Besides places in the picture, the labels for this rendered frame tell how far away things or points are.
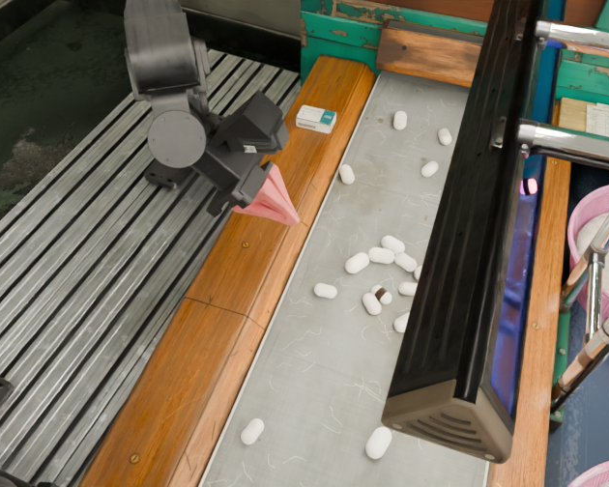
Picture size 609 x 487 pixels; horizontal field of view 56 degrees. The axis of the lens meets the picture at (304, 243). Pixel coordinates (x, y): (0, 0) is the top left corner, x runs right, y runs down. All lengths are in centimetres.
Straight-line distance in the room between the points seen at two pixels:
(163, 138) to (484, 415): 40
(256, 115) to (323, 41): 56
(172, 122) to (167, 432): 34
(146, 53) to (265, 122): 14
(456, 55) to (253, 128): 52
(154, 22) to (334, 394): 47
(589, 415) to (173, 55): 68
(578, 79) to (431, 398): 84
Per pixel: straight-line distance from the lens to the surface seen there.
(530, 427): 73
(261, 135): 61
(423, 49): 105
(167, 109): 59
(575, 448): 84
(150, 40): 66
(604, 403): 88
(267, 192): 67
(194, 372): 72
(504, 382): 38
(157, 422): 70
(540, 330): 79
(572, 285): 84
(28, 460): 84
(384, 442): 69
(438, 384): 35
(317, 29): 114
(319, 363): 74
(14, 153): 230
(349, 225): 87
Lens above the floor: 141
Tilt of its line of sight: 52 degrees down
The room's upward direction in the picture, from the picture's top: straight up
